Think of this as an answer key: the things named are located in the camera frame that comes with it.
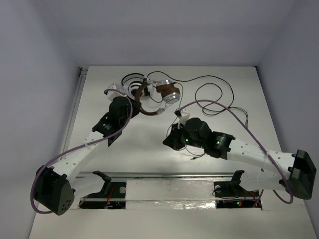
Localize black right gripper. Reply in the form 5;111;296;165
163;121;205;150

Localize brown silver headphones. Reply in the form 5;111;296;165
135;80;181;106

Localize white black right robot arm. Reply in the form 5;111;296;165
162;118;317;200

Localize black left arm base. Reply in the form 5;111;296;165
79;171;127;210

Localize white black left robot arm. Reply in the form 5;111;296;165
30;96;141;216

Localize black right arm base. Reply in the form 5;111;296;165
212;170;262;209

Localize white black headphones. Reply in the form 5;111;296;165
121;73;153;98

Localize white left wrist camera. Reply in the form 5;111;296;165
104;83;125;101

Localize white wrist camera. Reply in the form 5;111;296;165
104;83;125;101
174;109;190;125

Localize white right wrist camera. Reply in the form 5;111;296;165
174;109;190;125

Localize aluminium front rail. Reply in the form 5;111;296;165
74;171;237;180

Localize aluminium rail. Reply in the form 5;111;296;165
60;67;88;152
74;171;237;180

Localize aluminium left side rail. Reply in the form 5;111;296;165
60;67;88;152

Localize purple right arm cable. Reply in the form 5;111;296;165
178;99;294;205

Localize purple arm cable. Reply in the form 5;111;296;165
30;89;133;214
178;99;294;205

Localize thick black headphone cable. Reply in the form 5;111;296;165
147;71;235;117

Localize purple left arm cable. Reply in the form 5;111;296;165
30;89;133;214

